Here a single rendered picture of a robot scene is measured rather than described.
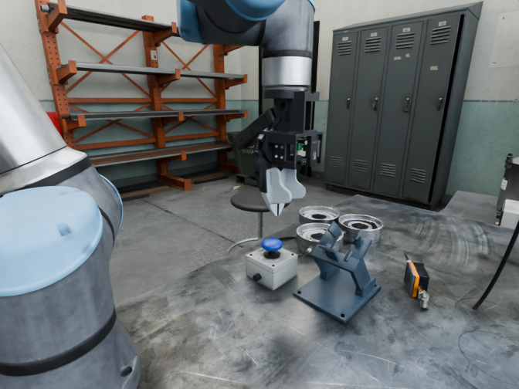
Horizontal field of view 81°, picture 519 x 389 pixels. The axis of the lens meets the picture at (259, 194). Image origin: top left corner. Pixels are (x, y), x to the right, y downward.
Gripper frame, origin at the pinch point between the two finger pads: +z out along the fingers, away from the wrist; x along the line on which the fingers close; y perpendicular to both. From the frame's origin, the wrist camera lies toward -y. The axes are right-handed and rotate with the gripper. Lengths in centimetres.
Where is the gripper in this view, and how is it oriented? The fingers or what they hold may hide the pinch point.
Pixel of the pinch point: (273, 207)
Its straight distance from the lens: 54.6
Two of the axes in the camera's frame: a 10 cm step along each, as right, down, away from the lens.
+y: 7.1, 2.1, -6.7
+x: 7.1, -2.1, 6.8
